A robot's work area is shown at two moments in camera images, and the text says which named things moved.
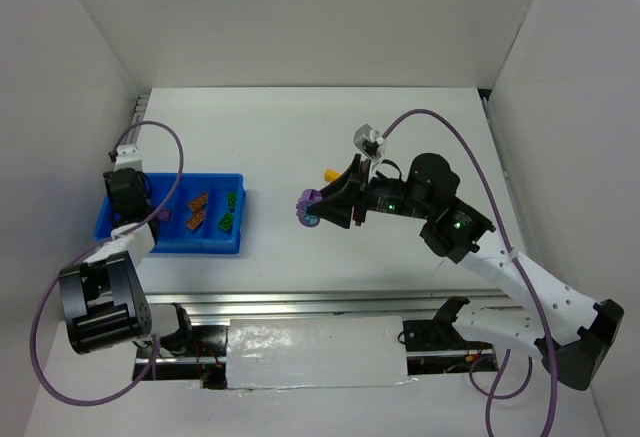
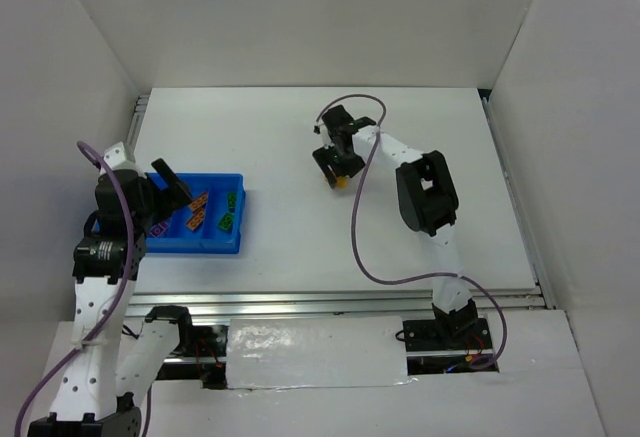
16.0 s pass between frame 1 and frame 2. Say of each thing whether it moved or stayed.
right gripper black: moved
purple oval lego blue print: moved
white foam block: stayed
